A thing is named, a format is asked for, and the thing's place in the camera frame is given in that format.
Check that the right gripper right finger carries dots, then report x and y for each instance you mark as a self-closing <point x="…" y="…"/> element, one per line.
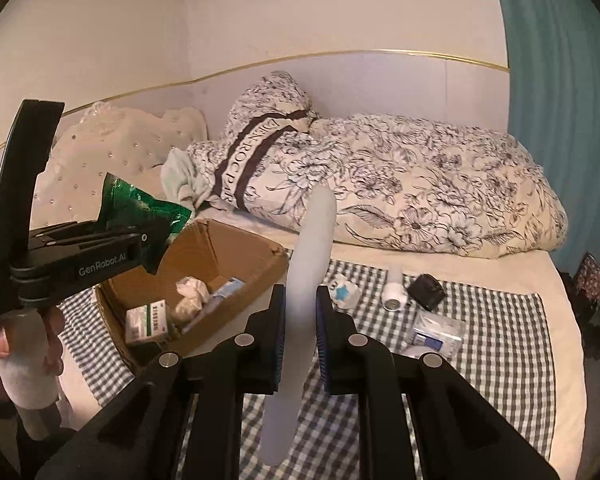
<point x="417" y="417"/>

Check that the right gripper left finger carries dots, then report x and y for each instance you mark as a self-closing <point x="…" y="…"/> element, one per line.
<point x="182" y="417"/>

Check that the clear cotton swab jar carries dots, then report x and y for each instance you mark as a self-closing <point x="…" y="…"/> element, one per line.
<point x="437" y="333"/>

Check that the green white medicine box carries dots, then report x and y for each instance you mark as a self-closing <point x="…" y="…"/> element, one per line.
<point x="147" y="323"/>

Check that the green snack bag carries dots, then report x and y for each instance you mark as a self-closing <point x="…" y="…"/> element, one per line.
<point x="124" y="204"/>

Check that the blue tissue pack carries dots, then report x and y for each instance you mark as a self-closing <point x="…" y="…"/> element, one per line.
<point x="225" y="291"/>

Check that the person's left hand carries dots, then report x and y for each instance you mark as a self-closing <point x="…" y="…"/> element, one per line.
<point x="54" y="322"/>

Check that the white lint remover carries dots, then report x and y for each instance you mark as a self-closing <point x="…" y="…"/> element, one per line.
<point x="393" y="295"/>

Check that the black square device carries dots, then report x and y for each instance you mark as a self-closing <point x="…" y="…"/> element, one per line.
<point x="427" y="292"/>

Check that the white bear toy blue star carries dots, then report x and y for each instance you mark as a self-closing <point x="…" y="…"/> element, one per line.
<point x="345" y="294"/>

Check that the brown cardboard box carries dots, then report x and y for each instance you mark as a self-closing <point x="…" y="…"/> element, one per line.
<point x="212" y="251"/>

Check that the cream tufted headboard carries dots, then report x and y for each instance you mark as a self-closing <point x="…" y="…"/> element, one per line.
<point x="129" y="143"/>

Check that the mint green towel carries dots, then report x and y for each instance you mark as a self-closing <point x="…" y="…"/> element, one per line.
<point x="185" y="181"/>

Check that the white bed sheet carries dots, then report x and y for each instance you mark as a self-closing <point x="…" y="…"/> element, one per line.
<point x="520" y="274"/>

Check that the patterned dark box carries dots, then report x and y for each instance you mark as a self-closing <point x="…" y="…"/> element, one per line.
<point x="587" y="278"/>

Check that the floral quilt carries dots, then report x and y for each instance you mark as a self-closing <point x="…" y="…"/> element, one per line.
<point x="400" y="183"/>

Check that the teal curtain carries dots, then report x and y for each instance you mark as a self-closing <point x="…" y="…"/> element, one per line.
<point x="553" y="49"/>

